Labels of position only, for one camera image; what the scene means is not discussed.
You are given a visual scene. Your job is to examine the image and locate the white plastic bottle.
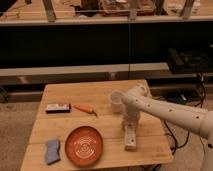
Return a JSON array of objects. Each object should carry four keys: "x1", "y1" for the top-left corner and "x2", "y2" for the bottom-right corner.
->
[{"x1": 124, "y1": 128, "x2": 136, "y2": 150}]

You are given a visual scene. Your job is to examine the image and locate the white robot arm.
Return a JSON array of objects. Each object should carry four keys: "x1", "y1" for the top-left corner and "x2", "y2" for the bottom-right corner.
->
[{"x1": 122, "y1": 84, "x2": 213, "y2": 171}]

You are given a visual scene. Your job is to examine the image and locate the translucent plastic cup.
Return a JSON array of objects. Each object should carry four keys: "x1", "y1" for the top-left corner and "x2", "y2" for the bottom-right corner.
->
[{"x1": 109, "y1": 91, "x2": 124, "y2": 114}]

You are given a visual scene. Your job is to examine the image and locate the orange toy carrot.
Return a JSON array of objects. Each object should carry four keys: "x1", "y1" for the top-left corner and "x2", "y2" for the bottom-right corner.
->
[{"x1": 73, "y1": 104, "x2": 98, "y2": 117}]

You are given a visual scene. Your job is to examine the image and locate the orange patterned plate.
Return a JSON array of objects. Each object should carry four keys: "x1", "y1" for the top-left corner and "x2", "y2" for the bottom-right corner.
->
[{"x1": 65, "y1": 126, "x2": 103, "y2": 167}]

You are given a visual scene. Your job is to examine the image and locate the wooden table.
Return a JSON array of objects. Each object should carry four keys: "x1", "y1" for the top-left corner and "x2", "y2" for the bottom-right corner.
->
[{"x1": 21, "y1": 80, "x2": 173, "y2": 171}]

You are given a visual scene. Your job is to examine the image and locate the dark rectangular box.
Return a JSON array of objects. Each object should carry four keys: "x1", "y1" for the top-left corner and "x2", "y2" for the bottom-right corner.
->
[{"x1": 45, "y1": 103, "x2": 71, "y2": 114}]

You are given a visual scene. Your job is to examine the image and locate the blue sponge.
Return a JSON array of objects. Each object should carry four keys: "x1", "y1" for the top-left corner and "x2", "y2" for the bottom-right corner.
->
[{"x1": 45, "y1": 139, "x2": 60, "y2": 165}]

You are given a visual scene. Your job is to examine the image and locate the black cable on floor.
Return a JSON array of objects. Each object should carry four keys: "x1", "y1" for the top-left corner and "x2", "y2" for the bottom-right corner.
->
[{"x1": 156, "y1": 74, "x2": 213, "y2": 171}]

